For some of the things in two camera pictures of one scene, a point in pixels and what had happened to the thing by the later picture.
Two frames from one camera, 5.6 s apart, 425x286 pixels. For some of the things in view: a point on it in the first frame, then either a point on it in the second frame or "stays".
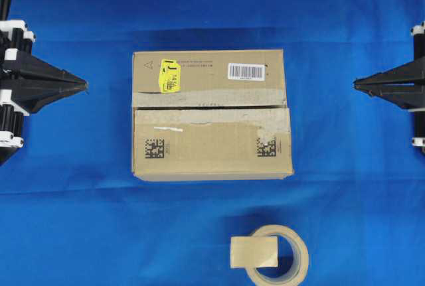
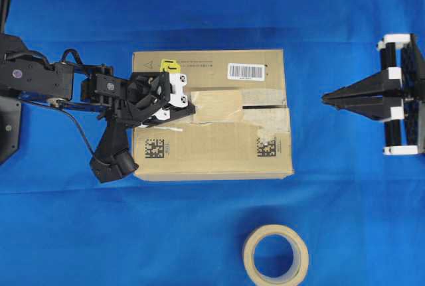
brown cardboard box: x=210 y=115 stays
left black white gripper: x=18 y=100 -> x=125 y=103
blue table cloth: x=71 y=212 stays
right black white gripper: x=403 y=85 -> x=405 y=137
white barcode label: x=246 y=71 stays
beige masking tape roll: x=257 y=279 stays
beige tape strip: x=254 y=251 -> x=218 y=107
